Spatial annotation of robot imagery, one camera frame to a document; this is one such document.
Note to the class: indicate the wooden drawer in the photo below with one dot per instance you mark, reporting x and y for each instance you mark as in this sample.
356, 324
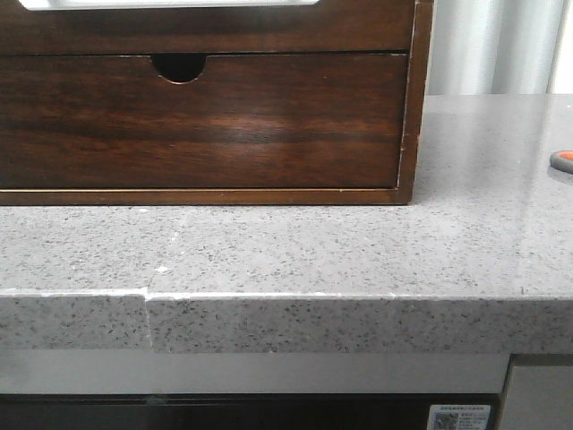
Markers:
263, 121
325, 26

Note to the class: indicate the orange grey handled scissors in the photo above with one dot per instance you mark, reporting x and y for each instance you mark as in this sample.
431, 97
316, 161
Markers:
562, 160

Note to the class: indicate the dark wooden drawer cabinet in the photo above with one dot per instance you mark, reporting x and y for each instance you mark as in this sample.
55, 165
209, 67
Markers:
181, 68

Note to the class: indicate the white QR code sticker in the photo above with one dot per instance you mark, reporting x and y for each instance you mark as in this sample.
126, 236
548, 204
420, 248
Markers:
458, 417

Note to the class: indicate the grey cabinet door panel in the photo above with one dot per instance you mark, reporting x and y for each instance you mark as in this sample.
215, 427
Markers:
538, 397

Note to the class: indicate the black oven door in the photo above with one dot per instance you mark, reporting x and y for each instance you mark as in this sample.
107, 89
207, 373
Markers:
231, 411

